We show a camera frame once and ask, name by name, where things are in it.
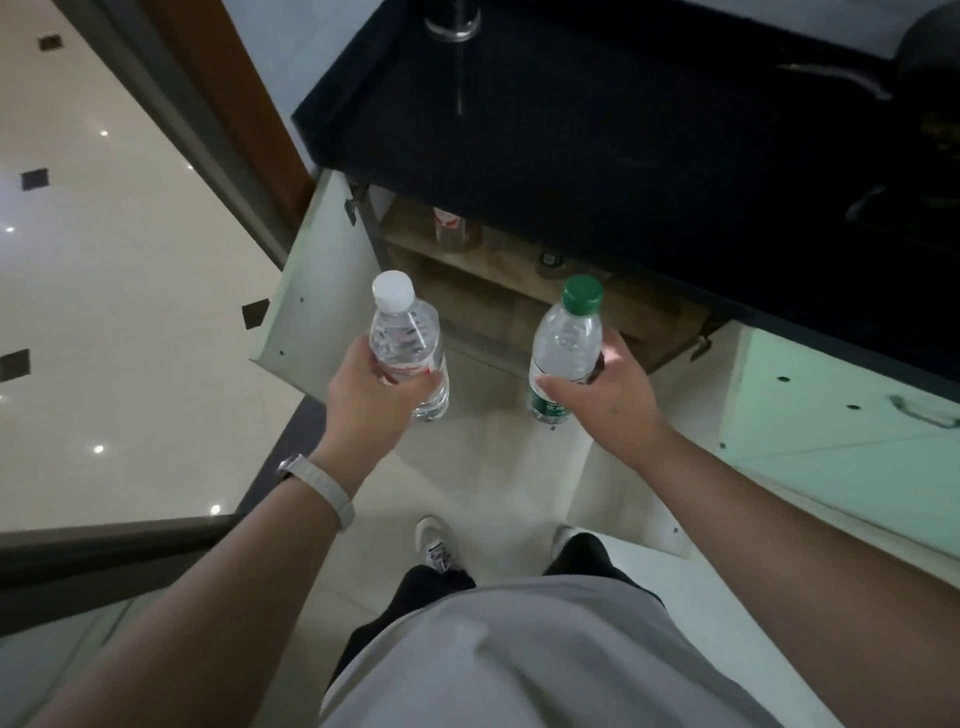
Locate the person's right hand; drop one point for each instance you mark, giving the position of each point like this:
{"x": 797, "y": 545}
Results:
{"x": 619, "y": 409}

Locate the person's left hand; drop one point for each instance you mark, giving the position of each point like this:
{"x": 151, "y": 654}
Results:
{"x": 367, "y": 420}

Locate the green cap water bottle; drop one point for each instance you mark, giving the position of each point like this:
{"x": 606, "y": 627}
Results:
{"x": 566, "y": 345}

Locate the white-capped green label water bottle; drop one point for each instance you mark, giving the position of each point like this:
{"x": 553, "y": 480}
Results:
{"x": 550, "y": 259}

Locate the person's right forearm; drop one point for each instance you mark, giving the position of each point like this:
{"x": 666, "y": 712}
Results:
{"x": 810, "y": 570}

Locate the person's left forearm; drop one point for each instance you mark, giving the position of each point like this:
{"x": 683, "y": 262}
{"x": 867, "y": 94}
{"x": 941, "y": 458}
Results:
{"x": 195, "y": 622}

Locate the hinged cabinet door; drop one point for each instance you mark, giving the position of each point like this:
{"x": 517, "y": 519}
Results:
{"x": 675, "y": 420}
{"x": 322, "y": 300}

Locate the person's white right shoe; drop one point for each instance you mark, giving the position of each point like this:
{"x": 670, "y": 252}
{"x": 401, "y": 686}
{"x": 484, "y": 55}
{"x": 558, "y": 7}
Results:
{"x": 564, "y": 538}

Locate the person's white shoe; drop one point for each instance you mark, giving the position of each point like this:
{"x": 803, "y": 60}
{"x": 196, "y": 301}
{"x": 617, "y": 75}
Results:
{"x": 436, "y": 544}
{"x": 564, "y": 538}

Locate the person's white left shoe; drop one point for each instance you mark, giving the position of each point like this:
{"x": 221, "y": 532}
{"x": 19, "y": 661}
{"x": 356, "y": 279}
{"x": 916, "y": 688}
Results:
{"x": 436, "y": 544}

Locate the person's black trousers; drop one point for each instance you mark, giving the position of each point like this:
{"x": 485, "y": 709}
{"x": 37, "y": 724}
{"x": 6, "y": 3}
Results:
{"x": 420, "y": 592}

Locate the person's grey shirt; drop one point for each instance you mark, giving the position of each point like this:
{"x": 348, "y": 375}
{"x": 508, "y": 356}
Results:
{"x": 540, "y": 660}

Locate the beige tiled floor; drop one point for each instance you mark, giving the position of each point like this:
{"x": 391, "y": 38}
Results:
{"x": 112, "y": 337}

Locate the black countertop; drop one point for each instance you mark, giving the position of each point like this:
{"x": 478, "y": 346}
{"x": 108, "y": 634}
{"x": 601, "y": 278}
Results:
{"x": 600, "y": 135}

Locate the smartwatch with white band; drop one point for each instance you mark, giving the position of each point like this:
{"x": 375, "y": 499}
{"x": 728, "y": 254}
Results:
{"x": 322, "y": 484}

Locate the dark door threshold strip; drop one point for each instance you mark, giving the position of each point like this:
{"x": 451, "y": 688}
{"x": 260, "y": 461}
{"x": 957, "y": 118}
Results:
{"x": 289, "y": 450}

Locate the glass sliding door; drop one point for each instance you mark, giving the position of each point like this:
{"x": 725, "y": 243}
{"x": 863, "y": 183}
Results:
{"x": 90, "y": 555}

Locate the black gas stove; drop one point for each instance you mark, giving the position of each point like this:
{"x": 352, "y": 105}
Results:
{"x": 907, "y": 202}

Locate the steel utensil holder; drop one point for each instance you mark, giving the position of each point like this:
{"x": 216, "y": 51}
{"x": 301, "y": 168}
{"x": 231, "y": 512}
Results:
{"x": 452, "y": 19}

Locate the black wok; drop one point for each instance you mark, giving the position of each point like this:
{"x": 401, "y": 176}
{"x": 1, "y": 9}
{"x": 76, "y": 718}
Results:
{"x": 930, "y": 37}

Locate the brown door frame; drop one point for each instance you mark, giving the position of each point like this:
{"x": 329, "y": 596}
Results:
{"x": 225, "y": 90}

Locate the grey metal door frame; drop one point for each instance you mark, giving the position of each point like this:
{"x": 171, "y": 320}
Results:
{"x": 161, "y": 97}

